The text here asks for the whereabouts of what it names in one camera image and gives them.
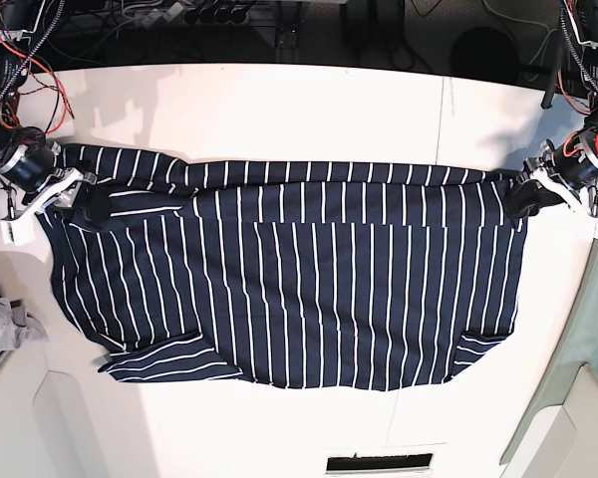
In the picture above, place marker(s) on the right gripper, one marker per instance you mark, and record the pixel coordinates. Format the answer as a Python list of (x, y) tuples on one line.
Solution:
[(36, 179)]

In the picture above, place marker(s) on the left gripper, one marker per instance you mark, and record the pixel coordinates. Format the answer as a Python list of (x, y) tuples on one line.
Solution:
[(565, 174)]

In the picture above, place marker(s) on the navy white striped t-shirt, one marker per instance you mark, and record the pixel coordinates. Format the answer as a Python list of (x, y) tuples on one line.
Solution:
[(295, 274)]

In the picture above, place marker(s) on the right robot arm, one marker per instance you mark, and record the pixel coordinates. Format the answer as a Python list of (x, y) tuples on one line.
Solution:
[(25, 26)]

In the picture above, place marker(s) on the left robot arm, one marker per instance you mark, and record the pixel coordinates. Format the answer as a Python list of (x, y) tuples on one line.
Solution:
[(578, 22)]

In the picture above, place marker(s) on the grey dark clothes pile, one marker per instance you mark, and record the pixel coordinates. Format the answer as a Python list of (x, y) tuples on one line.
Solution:
[(17, 326)]

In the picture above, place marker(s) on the black power strip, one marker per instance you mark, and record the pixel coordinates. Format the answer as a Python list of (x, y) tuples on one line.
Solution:
[(218, 12)]

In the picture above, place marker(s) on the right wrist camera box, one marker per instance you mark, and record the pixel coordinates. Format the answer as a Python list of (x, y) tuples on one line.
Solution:
[(19, 231)]

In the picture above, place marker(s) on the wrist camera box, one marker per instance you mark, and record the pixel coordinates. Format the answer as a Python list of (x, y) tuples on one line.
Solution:
[(19, 231), (590, 228)]

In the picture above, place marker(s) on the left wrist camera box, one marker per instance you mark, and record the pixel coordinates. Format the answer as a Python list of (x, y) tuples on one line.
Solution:
[(590, 228)]

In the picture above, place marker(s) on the table cable slot opening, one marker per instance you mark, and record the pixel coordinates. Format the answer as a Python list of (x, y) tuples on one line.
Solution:
[(385, 461)]

